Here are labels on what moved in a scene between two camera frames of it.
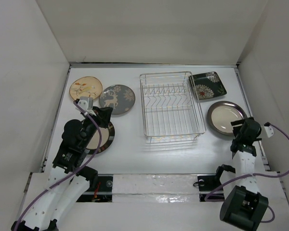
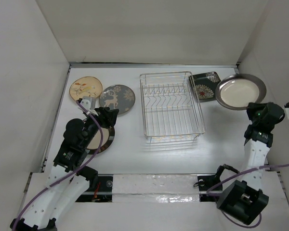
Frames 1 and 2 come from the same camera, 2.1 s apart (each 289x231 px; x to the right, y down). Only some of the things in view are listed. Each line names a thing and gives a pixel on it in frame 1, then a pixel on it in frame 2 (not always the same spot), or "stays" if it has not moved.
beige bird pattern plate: [85, 86] stays
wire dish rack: [171, 110] stays
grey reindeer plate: [120, 97] stays
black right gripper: [238, 122] to [252, 106]
